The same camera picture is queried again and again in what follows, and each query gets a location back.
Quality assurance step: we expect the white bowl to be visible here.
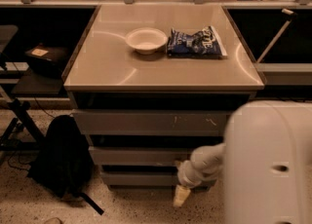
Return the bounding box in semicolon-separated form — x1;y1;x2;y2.
125;27;168;55

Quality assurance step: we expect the grey top drawer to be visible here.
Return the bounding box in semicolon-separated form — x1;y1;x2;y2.
72;109;229;136

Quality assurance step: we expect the black stand frame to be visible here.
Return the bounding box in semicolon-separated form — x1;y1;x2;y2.
0;87;45;151

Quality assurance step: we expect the grey drawer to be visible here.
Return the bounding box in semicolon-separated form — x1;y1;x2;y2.
100;171;178;187
89;146;192;167
72;109;229;136

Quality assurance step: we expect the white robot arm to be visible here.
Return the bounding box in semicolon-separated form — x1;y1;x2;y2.
174;100;312;224

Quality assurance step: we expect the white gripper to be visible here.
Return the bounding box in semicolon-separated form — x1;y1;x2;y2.
173;160;212;207

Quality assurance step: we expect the grey drawer cabinet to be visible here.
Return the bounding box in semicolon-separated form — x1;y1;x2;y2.
64;3;264;175

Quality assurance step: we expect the black box with label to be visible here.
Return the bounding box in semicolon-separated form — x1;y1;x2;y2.
24;44;70;79

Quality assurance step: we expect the blue chip bag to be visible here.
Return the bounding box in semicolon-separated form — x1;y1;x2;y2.
167;25;227;58

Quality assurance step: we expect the black backpack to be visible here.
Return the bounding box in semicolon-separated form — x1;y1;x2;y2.
27;115;104;215

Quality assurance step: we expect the grey bottom drawer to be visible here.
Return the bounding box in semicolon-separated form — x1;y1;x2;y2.
100;171;178;187

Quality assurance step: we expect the white rod with tip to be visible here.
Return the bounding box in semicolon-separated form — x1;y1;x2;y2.
256;8;297;63

